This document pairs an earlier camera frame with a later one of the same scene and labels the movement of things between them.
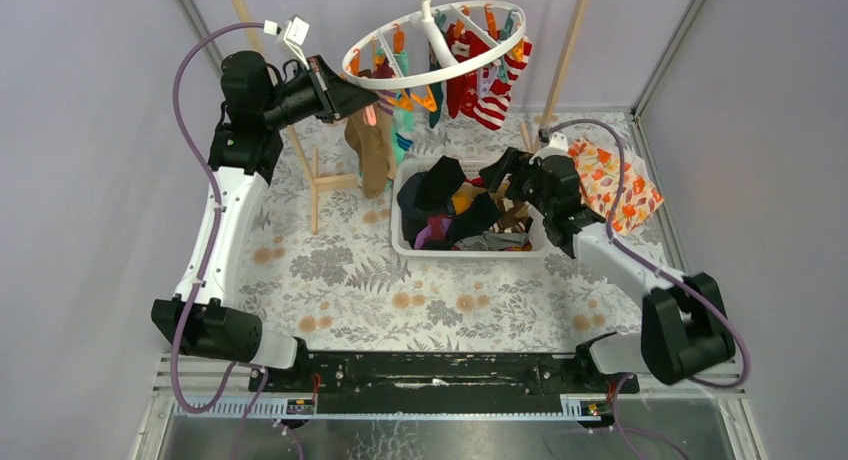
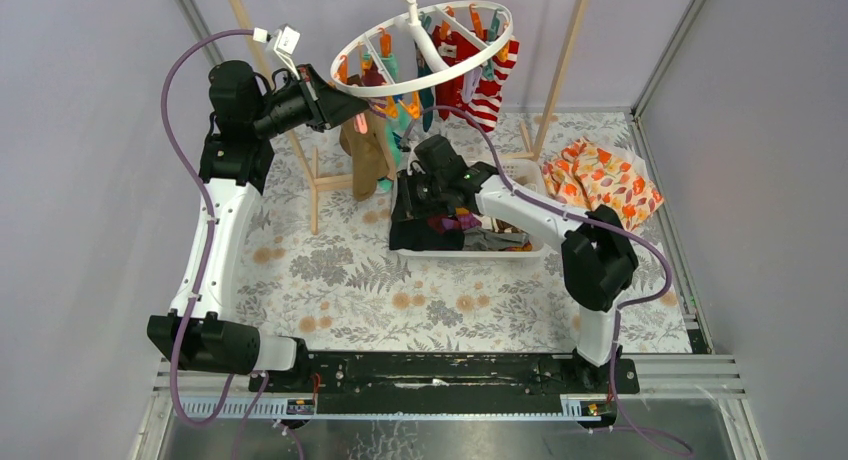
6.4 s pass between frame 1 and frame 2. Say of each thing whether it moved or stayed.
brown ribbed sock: moved
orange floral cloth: stayed
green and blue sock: moved
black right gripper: moved
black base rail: stayed
